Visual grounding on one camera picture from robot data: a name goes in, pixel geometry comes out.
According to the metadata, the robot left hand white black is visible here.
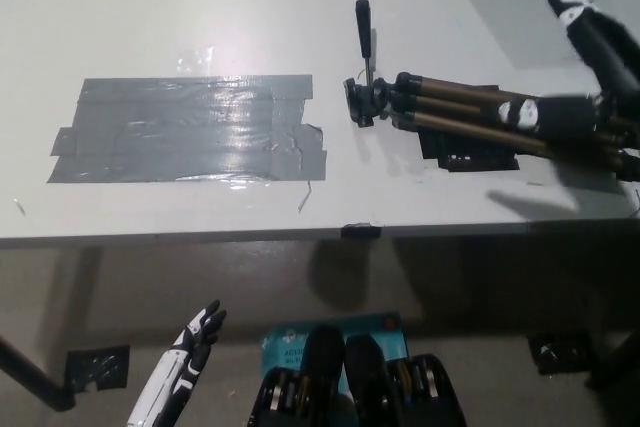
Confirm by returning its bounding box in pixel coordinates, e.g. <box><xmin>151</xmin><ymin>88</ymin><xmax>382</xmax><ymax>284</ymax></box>
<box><xmin>124</xmin><ymin>299</ymin><xmax>229</xmax><ymax>427</ymax></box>

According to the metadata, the robot right hand white black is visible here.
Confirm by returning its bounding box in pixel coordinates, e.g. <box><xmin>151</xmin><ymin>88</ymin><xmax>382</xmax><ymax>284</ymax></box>
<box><xmin>496</xmin><ymin>0</ymin><xmax>640</xmax><ymax>148</ymax></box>

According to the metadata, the bronze and black camera tripod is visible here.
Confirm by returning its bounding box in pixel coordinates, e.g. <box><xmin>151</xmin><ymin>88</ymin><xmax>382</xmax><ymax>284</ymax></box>
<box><xmin>342</xmin><ymin>0</ymin><xmax>640</xmax><ymax>184</ymax></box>

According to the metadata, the black tape patch on desk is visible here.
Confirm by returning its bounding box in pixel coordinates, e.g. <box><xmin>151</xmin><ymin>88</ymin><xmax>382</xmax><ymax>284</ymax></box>
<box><xmin>418</xmin><ymin>84</ymin><xmax>521</xmax><ymax>174</ymax></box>

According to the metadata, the black floor tape patch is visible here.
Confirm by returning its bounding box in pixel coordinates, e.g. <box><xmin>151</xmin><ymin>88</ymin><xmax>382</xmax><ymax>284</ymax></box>
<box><xmin>65</xmin><ymin>344</ymin><xmax>132</xmax><ymax>393</ymax></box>
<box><xmin>528</xmin><ymin>330</ymin><xmax>592</xmax><ymax>376</ymax></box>

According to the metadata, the black table leg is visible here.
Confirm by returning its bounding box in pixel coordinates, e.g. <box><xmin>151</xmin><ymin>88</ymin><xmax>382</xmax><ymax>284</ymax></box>
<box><xmin>0</xmin><ymin>332</ymin><xmax>77</xmax><ymax>411</ymax></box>
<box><xmin>584</xmin><ymin>329</ymin><xmax>640</xmax><ymax>391</ymax></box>

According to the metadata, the teal router box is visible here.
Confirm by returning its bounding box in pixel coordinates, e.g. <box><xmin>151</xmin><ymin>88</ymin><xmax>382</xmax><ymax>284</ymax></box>
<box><xmin>260</xmin><ymin>313</ymin><xmax>411</xmax><ymax>396</ymax></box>

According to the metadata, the small black tape strip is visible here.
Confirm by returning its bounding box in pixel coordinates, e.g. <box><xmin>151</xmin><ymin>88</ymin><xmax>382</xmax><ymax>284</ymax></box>
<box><xmin>340</xmin><ymin>220</ymin><xmax>381</xmax><ymax>240</ymax></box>

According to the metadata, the clear tape piece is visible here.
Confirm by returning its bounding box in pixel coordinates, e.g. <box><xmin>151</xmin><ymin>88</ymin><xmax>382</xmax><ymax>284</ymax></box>
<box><xmin>175</xmin><ymin>46</ymin><xmax>215</xmax><ymax>76</ymax></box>

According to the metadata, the grey duct tape patch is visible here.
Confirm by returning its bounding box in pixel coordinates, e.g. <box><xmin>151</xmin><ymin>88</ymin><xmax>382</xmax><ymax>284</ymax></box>
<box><xmin>47</xmin><ymin>74</ymin><xmax>328</xmax><ymax>184</ymax></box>

